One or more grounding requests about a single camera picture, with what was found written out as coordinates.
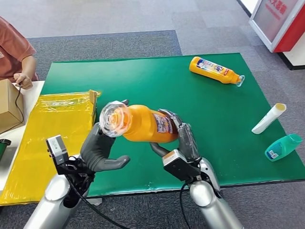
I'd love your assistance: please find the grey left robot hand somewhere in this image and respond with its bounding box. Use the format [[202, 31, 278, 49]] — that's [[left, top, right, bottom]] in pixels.
[[81, 99, 130, 173]]

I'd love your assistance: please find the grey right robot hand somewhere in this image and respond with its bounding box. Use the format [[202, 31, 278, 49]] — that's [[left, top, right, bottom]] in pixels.
[[150, 109, 200, 162]]

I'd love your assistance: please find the orange bottle with clear cap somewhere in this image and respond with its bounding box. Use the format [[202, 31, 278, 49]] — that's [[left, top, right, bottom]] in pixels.
[[99, 101, 179, 144], [189, 56, 246, 87]]

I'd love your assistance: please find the white tube bottle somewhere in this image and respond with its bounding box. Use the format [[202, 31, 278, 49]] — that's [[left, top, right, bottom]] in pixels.
[[251, 103, 287, 135]]

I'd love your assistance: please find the teal plastic bottle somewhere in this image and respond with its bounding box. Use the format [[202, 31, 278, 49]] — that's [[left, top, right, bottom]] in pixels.
[[264, 134, 303, 162]]

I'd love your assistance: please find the green table mat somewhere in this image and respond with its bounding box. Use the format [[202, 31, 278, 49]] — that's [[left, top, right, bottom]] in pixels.
[[41, 52, 305, 197]]

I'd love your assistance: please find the yellow wrapped cardboard flap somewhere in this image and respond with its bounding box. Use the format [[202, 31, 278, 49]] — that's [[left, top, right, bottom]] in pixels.
[[89, 89, 99, 127]]

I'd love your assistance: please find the yellow plastic sheet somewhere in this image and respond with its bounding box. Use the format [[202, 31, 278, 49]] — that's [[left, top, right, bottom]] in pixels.
[[0, 91, 102, 206]]

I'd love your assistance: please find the person's hand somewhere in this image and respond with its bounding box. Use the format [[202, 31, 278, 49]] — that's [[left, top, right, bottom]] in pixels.
[[14, 73, 33, 90]]

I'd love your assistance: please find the dark green container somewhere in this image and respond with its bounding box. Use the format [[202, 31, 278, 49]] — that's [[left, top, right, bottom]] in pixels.
[[0, 138, 12, 161]]

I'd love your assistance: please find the brown cardboard box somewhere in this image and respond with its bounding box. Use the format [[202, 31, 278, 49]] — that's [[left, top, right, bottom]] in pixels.
[[0, 79, 25, 135]]

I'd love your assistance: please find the person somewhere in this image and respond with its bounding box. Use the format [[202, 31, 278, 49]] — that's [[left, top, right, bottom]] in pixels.
[[0, 16, 39, 90]]

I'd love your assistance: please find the red and white sign stand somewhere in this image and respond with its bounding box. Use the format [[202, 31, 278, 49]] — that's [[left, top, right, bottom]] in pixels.
[[249, 0, 305, 54]]

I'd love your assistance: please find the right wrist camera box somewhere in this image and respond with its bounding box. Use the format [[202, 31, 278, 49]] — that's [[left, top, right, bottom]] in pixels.
[[162, 149, 201, 183]]

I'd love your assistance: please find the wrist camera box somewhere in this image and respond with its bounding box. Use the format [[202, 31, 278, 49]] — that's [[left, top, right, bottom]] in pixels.
[[162, 149, 201, 183], [46, 135, 70, 175]]

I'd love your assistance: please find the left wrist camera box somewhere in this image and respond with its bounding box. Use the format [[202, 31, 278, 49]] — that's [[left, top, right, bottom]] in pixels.
[[46, 135, 70, 175]]

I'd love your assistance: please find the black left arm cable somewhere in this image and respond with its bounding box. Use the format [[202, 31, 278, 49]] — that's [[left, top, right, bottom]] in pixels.
[[64, 173, 130, 229]]

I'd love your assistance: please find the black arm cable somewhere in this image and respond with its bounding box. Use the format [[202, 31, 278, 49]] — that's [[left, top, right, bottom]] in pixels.
[[179, 179, 194, 229], [64, 173, 130, 229]]

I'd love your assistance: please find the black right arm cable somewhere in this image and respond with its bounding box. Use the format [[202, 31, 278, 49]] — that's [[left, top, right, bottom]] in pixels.
[[179, 179, 194, 229]]

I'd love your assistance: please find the thin black cable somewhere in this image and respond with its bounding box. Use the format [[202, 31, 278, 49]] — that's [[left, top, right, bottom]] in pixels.
[[14, 84, 25, 125]]

